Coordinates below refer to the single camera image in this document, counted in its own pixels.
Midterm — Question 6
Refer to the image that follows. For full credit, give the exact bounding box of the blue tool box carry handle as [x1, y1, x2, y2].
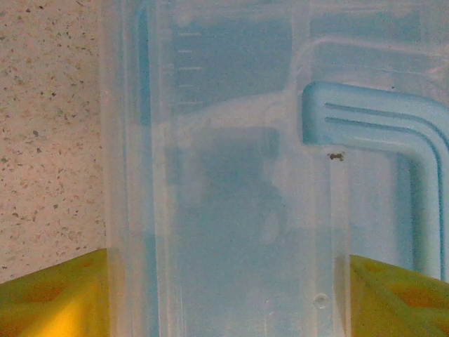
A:
[301, 81, 449, 282]

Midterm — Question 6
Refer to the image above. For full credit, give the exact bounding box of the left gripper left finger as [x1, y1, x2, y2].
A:
[0, 247, 119, 337]

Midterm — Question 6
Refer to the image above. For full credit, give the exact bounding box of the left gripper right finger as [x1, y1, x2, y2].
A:
[349, 254, 449, 337]

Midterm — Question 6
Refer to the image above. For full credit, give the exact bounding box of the clear plastic tool box lid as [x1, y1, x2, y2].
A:
[100, 0, 449, 337]

